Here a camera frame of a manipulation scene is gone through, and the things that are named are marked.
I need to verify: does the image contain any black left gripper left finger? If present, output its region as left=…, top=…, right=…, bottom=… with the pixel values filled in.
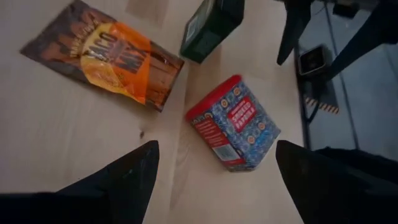
left=0, top=139, right=160, bottom=224

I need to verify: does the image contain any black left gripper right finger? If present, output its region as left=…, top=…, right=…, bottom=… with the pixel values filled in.
left=275, top=139, right=398, bottom=224

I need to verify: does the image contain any smoked paprika tin red lid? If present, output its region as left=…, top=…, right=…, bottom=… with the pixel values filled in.
left=185, top=74, right=282, bottom=172

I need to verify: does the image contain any orange taco seasoning mix packet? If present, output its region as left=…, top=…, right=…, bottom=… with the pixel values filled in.
left=20, top=0, right=185, bottom=113

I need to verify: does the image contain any green black pepper tin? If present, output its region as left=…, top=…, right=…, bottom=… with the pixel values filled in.
left=179, top=0, right=246, bottom=65

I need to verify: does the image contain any yellow black hazard tape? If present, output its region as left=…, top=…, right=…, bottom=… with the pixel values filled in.
left=303, top=95, right=340, bottom=114

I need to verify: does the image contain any black floor box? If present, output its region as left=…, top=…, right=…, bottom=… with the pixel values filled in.
left=297, top=45, right=331, bottom=78

